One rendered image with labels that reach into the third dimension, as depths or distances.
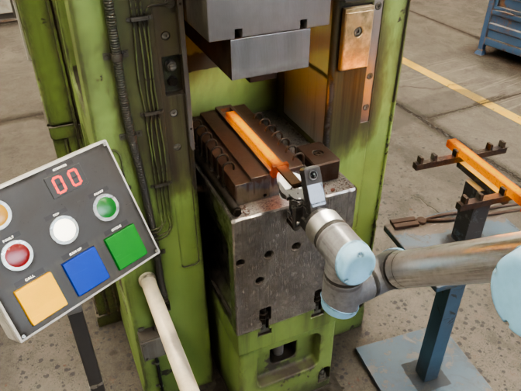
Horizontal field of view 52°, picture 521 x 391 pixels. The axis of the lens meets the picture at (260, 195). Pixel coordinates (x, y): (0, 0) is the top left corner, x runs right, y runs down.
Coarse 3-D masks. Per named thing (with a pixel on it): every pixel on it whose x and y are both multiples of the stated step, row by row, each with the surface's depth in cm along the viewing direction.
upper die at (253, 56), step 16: (192, 32) 140; (288, 32) 120; (304, 32) 122; (208, 48) 131; (224, 48) 120; (240, 48) 118; (256, 48) 119; (272, 48) 121; (288, 48) 123; (304, 48) 124; (224, 64) 123; (240, 64) 120; (256, 64) 121; (272, 64) 123; (288, 64) 125; (304, 64) 127
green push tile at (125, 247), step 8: (120, 232) 113; (128, 232) 114; (136, 232) 115; (104, 240) 111; (112, 240) 111; (120, 240) 113; (128, 240) 114; (136, 240) 115; (112, 248) 111; (120, 248) 112; (128, 248) 114; (136, 248) 115; (144, 248) 116; (112, 256) 111; (120, 256) 112; (128, 256) 113; (136, 256) 115; (120, 264) 112; (128, 264) 113
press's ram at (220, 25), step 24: (192, 0) 117; (216, 0) 110; (240, 0) 112; (264, 0) 114; (288, 0) 116; (312, 0) 119; (192, 24) 121; (216, 24) 112; (240, 24) 115; (264, 24) 117; (288, 24) 119; (312, 24) 122
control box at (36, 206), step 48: (96, 144) 112; (0, 192) 98; (48, 192) 104; (96, 192) 111; (0, 240) 98; (48, 240) 103; (96, 240) 110; (144, 240) 117; (0, 288) 97; (96, 288) 109
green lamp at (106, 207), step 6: (102, 198) 111; (108, 198) 112; (102, 204) 111; (108, 204) 112; (114, 204) 113; (102, 210) 111; (108, 210) 112; (114, 210) 113; (102, 216) 111; (108, 216) 112
